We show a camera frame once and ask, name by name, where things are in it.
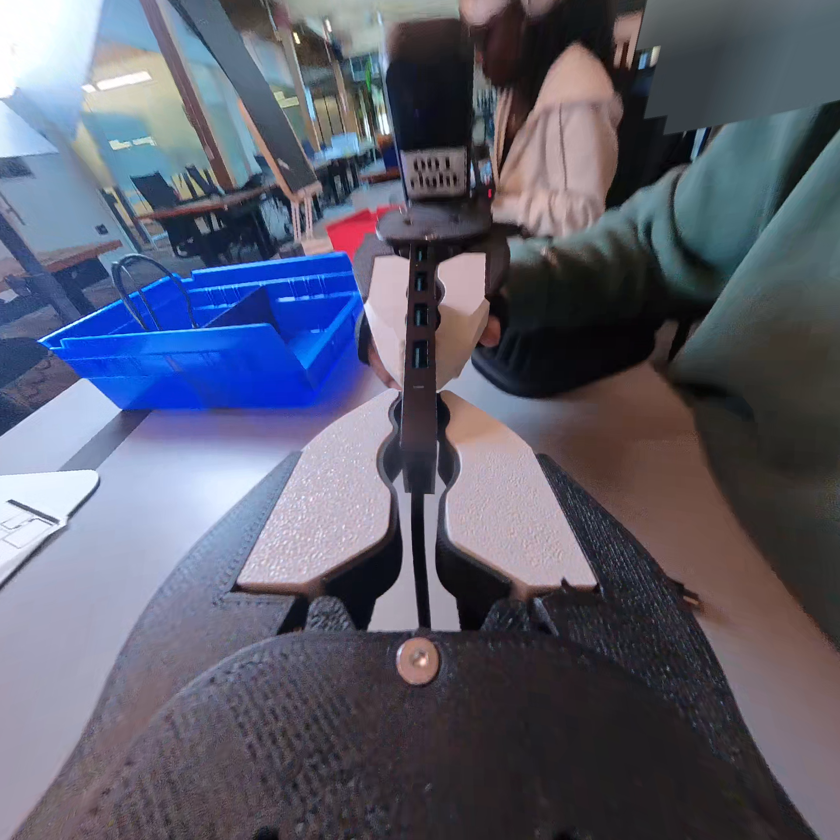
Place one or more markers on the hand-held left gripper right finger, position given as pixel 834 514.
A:
pixel 512 518

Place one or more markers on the slim black usb hub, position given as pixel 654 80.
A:
pixel 418 420

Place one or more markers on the blue plastic bin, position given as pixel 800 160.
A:
pixel 164 367

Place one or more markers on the white light panel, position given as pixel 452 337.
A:
pixel 26 52

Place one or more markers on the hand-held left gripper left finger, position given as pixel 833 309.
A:
pixel 328 512

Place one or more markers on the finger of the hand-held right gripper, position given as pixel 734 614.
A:
pixel 459 315
pixel 387 308

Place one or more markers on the black office chair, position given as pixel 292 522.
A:
pixel 157 197

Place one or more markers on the red plastic bin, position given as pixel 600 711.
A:
pixel 348 229

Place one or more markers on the person's right forearm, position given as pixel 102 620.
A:
pixel 590 262

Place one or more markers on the wooden office desk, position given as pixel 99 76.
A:
pixel 210 207
pixel 79 253

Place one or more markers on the white stand with printed tags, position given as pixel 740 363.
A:
pixel 39 499

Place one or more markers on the person's right hand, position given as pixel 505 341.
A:
pixel 492 331

